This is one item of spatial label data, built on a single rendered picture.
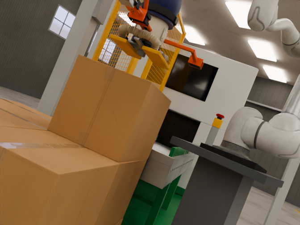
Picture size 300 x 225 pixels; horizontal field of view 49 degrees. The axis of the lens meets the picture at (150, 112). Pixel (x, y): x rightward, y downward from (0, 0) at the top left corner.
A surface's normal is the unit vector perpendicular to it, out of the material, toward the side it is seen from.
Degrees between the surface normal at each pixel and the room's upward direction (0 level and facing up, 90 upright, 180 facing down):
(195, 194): 90
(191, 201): 90
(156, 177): 90
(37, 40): 90
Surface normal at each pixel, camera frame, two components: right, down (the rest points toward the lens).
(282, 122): -0.38, -0.58
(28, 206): -0.19, -0.11
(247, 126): -0.46, -0.33
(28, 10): 0.78, 0.31
